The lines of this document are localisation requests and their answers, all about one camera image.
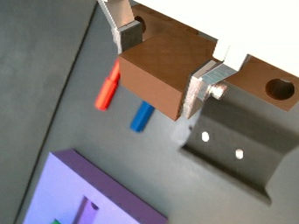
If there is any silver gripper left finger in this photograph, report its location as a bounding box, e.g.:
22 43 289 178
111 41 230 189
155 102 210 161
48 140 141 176
98 0 143 53

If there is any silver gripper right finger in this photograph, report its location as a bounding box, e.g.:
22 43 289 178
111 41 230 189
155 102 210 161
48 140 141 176
182 59 237 119

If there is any brown T-shaped block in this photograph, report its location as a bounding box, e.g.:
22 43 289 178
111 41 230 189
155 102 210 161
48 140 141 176
119 4 299 120

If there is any black angle fixture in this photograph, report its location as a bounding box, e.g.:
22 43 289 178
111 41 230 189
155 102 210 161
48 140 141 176
182 87 299 206

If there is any blue peg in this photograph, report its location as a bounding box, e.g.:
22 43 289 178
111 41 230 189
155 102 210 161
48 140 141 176
130 101 155 132

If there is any red peg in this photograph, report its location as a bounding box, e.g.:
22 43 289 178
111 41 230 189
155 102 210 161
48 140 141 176
95 60 121 111

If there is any purple base block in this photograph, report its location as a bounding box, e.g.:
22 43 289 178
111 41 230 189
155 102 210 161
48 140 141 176
23 150 167 224

